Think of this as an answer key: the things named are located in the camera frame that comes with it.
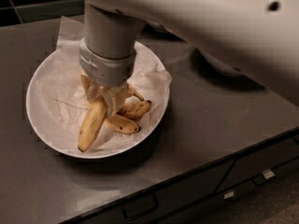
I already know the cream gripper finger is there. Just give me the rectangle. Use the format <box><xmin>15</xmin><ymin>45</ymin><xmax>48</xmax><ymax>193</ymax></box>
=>
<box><xmin>81</xmin><ymin>72</ymin><xmax>100</xmax><ymax>104</ymax></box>
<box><xmin>101</xmin><ymin>82</ymin><xmax>127</xmax><ymax>117</ymax></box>

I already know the long yellow banana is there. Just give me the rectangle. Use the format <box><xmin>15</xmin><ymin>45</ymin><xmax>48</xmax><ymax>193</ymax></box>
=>
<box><xmin>77</xmin><ymin>84</ymin><xmax>145</xmax><ymax>153</ymax></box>

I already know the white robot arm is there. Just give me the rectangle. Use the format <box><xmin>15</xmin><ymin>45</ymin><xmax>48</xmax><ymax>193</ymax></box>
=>
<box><xmin>80</xmin><ymin>0</ymin><xmax>299</xmax><ymax>105</ymax></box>

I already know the middle spotted banana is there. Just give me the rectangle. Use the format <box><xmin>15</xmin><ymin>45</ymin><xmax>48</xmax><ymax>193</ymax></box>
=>
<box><xmin>118</xmin><ymin>100</ymin><xmax>151</xmax><ymax>119</ymax></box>

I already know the lower yellow banana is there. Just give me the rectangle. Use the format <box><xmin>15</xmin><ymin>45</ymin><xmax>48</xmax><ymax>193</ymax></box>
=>
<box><xmin>104</xmin><ymin>115</ymin><xmax>140</xmax><ymax>134</ymax></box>

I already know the white paper liner in bowl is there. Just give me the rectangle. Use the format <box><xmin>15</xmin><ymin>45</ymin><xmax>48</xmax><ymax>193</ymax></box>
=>
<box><xmin>35</xmin><ymin>16</ymin><xmax>173</xmax><ymax>152</ymax></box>

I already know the large white bowl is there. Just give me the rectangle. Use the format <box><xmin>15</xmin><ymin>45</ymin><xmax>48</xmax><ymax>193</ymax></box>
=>
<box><xmin>25</xmin><ymin>40</ymin><xmax>171</xmax><ymax>160</ymax></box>

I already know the white bowl with orange fruits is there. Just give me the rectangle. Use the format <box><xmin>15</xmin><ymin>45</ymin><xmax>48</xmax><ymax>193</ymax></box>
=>
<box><xmin>148</xmin><ymin>22</ymin><xmax>169</xmax><ymax>34</ymax></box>

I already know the white bowl with strawberries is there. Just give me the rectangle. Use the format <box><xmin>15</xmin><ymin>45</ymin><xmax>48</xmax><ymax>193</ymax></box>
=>
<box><xmin>197</xmin><ymin>49</ymin><xmax>247</xmax><ymax>78</ymax></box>

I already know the left drawer handle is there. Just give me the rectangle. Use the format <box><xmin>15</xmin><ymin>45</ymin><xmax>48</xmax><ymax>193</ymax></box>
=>
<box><xmin>122</xmin><ymin>194</ymin><xmax>159</xmax><ymax>221</ymax></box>

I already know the drawer handle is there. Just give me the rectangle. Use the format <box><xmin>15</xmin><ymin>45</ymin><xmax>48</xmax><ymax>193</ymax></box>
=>
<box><xmin>252</xmin><ymin>169</ymin><xmax>277</xmax><ymax>187</ymax></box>
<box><xmin>122</xmin><ymin>194</ymin><xmax>159</xmax><ymax>221</ymax></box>

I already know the right drawer handle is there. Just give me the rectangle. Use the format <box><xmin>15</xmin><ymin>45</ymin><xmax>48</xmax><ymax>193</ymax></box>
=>
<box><xmin>252</xmin><ymin>169</ymin><xmax>277</xmax><ymax>187</ymax></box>

